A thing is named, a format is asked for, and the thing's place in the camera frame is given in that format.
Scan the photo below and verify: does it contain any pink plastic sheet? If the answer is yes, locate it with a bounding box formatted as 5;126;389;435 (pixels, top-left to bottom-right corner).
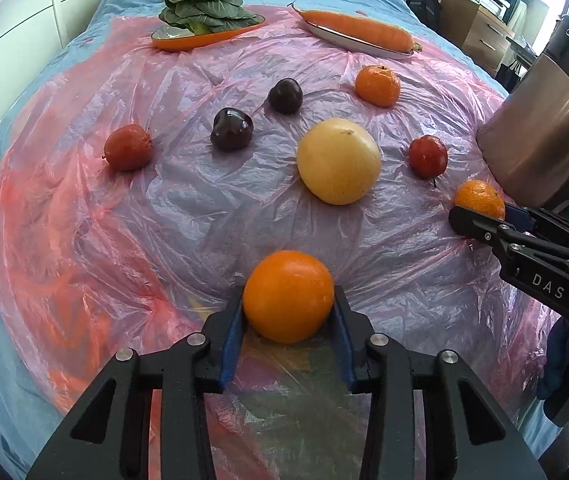
0;7;565;480

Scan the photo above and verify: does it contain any dark heart-shaped plum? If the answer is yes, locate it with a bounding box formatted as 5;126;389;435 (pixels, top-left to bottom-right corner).
210;107;254;151

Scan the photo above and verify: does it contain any yellow melon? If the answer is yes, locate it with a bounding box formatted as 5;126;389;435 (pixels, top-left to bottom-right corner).
297;117;383;206

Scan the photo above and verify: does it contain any green bok choy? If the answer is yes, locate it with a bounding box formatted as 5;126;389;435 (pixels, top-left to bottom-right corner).
158;0;265;36

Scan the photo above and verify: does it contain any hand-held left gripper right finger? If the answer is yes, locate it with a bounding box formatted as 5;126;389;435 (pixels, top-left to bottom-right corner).
333;285;548;480

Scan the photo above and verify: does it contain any wooden dresser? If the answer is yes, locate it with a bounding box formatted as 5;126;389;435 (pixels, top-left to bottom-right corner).
439;0;515;76

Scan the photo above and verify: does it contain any orange oval plate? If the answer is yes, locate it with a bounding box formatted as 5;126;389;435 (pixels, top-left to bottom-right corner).
151;14;266;52

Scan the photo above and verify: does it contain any small tangerine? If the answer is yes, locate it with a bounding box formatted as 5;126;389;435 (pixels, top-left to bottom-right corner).
453;179;506;221
355;64;401;108

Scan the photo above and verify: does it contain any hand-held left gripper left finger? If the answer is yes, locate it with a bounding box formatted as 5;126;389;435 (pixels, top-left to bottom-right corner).
26;285;246;480

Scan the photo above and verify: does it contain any red apple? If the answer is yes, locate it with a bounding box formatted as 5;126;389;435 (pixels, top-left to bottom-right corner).
103;124;154;172
409;135;449;188

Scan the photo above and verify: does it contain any large carrot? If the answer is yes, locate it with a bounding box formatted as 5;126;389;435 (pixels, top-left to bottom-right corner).
289;1;423;53

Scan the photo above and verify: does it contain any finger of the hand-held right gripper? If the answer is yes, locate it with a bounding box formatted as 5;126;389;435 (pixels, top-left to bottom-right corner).
448;206;520;263
506;203;569;248

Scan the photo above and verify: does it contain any stainless steel kitchen appliance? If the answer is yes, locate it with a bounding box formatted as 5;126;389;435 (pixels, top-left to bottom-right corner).
475;12;569;211

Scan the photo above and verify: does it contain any white patterned oval plate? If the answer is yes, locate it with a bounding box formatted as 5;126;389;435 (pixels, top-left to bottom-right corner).
297;10;415;61

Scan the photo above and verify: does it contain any large orange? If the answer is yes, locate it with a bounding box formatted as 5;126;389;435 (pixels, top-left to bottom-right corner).
242;250;336;345

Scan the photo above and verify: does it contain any dark round plum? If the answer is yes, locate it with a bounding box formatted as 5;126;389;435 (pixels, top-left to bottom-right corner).
268;78;304;115

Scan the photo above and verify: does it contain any black bag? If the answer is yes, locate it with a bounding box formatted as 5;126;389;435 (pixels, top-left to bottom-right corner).
496;60;526;92

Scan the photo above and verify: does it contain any white wardrobe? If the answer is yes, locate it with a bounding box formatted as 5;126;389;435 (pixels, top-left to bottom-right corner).
0;0;115;166

